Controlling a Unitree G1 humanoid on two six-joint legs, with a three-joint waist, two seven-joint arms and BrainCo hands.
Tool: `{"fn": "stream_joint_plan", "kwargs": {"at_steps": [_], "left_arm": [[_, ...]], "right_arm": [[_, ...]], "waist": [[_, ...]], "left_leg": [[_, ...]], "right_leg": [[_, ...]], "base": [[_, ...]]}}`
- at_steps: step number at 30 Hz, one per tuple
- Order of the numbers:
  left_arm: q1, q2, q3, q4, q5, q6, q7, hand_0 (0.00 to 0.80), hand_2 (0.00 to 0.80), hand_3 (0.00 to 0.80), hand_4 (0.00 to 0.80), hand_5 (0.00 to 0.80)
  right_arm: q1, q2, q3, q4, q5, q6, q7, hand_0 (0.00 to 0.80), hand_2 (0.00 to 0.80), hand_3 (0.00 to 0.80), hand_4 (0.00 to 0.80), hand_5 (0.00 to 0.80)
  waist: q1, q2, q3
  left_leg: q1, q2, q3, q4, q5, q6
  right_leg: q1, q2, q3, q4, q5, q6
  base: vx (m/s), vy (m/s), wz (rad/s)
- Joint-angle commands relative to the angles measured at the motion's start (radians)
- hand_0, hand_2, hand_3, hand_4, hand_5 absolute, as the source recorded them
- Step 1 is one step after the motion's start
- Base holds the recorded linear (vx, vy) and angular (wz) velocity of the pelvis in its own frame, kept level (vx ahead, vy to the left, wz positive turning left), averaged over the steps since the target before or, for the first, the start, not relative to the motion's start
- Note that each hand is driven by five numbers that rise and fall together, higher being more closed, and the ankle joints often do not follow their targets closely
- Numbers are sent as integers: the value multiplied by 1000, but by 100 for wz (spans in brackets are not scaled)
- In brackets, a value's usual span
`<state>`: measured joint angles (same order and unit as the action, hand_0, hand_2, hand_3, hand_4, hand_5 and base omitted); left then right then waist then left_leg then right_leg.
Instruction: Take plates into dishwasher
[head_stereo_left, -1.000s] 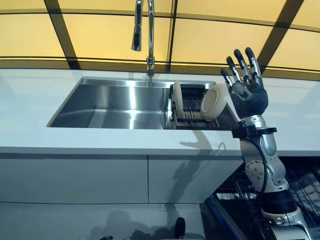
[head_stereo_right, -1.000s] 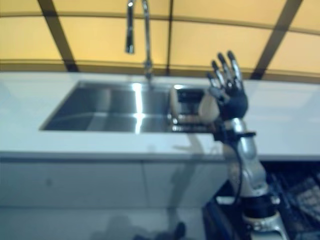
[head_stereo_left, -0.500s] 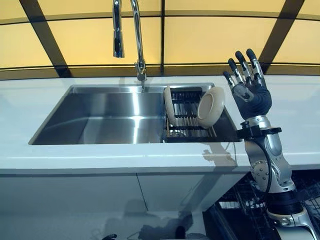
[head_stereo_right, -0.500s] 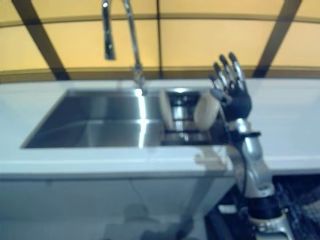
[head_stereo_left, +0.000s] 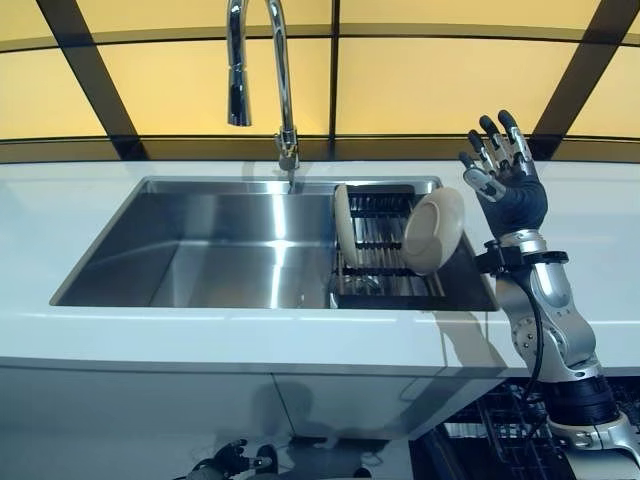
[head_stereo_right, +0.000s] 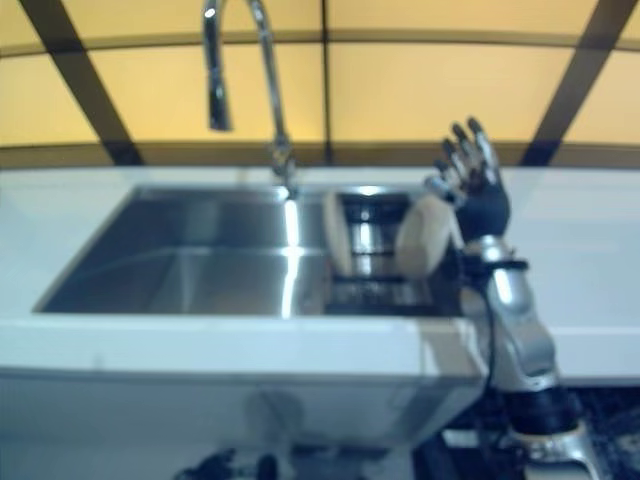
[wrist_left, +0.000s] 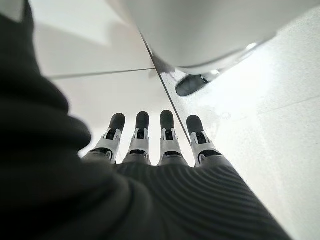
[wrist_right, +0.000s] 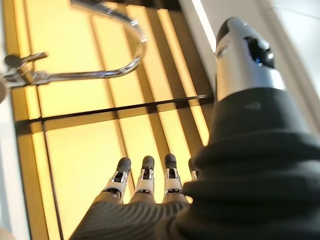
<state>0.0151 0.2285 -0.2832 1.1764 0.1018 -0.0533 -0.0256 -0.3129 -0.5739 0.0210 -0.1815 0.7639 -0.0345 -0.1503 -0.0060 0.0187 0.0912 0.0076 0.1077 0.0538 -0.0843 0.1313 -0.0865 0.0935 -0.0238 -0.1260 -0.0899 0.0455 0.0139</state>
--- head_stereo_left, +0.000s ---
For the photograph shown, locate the built-in dishwasher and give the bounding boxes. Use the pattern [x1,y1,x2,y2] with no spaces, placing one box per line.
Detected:
[409,380,640,480]

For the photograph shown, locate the chrome gooseneck kitchen faucet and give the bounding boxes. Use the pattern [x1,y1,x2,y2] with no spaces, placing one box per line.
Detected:
[225,0,302,195]

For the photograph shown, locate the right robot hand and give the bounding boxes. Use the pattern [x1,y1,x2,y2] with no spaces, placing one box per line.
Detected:
[458,110,549,236]

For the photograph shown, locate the yellow window with dark frame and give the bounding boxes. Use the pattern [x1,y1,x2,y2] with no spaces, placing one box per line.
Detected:
[0,0,640,162]

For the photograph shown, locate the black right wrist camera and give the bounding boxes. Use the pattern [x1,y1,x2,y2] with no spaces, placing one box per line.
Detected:
[473,239,571,277]

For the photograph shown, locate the left robot leg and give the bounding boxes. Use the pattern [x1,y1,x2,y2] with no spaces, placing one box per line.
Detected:
[253,441,278,473]

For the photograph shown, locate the black sink drying rack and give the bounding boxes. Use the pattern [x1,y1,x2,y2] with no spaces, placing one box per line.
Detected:
[328,182,475,310]

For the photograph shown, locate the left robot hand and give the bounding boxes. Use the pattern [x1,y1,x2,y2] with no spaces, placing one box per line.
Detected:
[192,438,251,480]

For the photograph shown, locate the stainless steel sink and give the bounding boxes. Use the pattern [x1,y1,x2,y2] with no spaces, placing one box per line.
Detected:
[48,174,501,314]

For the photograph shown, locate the dishwasher wire rack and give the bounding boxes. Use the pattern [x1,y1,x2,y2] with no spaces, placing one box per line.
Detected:
[439,392,640,480]

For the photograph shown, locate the cream plate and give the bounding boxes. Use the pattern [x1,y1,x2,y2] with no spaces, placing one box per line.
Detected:
[401,186,467,276]
[333,183,362,265]

